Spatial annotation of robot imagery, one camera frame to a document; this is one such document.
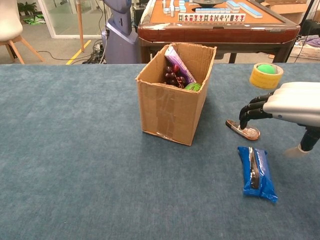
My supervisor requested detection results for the brown mahjong table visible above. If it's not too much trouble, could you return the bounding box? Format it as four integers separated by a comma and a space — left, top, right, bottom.
137, 0, 301, 64

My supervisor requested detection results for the dark red grape bunch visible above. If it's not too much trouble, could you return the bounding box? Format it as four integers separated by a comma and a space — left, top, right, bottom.
162, 64, 187, 88

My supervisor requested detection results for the blue white mahjong tile row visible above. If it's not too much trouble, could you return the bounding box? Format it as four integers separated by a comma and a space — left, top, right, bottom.
161, 0, 187, 18
226, 0, 241, 12
195, 7, 231, 14
238, 1, 264, 19

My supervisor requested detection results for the white wooden leg chair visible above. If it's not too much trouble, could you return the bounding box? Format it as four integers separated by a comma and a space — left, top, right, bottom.
0, 0, 46, 65

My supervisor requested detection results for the green ball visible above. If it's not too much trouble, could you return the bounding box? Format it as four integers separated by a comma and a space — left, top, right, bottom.
256, 63, 277, 75

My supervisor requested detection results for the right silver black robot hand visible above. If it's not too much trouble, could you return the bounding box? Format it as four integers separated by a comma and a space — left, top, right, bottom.
239, 81, 320, 159

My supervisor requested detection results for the blue felt table mat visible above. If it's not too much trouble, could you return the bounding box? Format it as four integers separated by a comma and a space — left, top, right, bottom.
0, 62, 320, 240

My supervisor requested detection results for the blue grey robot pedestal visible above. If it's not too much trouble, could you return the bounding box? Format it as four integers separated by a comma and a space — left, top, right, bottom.
101, 0, 141, 65

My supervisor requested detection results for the brown cardboard carton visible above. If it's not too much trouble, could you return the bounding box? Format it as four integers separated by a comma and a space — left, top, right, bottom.
264, 0, 311, 15

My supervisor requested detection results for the yellow tape roll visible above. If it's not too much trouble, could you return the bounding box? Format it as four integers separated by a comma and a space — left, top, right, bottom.
249, 62, 285, 90

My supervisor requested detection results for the white plastic basket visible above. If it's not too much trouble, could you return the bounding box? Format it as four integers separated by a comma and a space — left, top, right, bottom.
289, 41, 320, 61

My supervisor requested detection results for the blue cookie snack pack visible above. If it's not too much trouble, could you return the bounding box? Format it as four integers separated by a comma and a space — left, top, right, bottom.
236, 146, 279, 204

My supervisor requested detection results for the small brown oval object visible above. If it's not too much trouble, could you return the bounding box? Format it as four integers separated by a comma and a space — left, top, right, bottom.
225, 119, 261, 141

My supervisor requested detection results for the purple white tube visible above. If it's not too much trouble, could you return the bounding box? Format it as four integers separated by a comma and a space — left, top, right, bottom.
164, 46, 198, 85

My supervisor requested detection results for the face-up mahjong tile row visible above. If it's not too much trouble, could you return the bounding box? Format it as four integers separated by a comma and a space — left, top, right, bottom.
177, 12, 247, 23

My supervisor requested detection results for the wooden pole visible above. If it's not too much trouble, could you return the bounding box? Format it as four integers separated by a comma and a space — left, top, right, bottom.
76, 0, 85, 53

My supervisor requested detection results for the brown cardboard box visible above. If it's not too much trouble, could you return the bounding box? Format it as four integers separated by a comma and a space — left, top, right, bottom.
135, 41, 218, 147

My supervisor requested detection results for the black floor cable bundle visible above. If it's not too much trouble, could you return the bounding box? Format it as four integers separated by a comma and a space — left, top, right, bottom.
82, 42, 107, 65

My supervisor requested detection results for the green potted plant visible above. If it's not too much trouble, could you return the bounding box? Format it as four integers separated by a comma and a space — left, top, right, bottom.
17, 1, 38, 16

